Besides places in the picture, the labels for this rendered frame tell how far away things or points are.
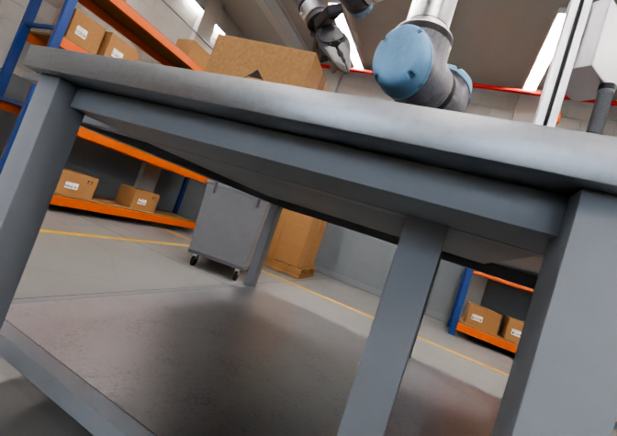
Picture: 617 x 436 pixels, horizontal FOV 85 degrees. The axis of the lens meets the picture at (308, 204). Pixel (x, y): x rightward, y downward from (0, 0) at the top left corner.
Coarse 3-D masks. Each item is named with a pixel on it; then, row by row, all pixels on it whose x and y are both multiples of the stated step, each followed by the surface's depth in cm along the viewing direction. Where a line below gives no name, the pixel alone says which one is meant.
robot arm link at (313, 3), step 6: (306, 0) 98; (312, 0) 97; (318, 0) 98; (306, 6) 98; (312, 6) 97; (318, 6) 97; (324, 6) 98; (300, 12) 100; (306, 12) 98; (306, 18) 99
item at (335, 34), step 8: (320, 8) 97; (312, 16) 97; (312, 24) 100; (312, 32) 102; (320, 32) 95; (328, 32) 95; (336, 32) 96; (320, 40) 95; (328, 40) 95; (336, 40) 95; (336, 48) 98; (320, 56) 99
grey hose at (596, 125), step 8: (600, 88) 88; (608, 88) 87; (600, 96) 88; (608, 96) 87; (600, 104) 87; (608, 104) 87; (592, 112) 89; (600, 112) 87; (592, 120) 87; (600, 120) 86; (592, 128) 87; (600, 128) 86
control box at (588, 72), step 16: (608, 0) 85; (592, 16) 87; (608, 16) 85; (592, 32) 86; (608, 32) 86; (592, 48) 84; (608, 48) 87; (576, 64) 86; (592, 64) 84; (608, 64) 88; (576, 80) 91; (592, 80) 88; (608, 80) 89; (576, 96) 97; (592, 96) 95
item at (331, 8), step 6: (330, 6) 87; (336, 6) 87; (324, 12) 89; (330, 12) 87; (336, 12) 88; (342, 12) 88; (318, 18) 94; (324, 18) 90; (330, 18) 90; (336, 18) 93; (318, 24) 96; (324, 24) 96
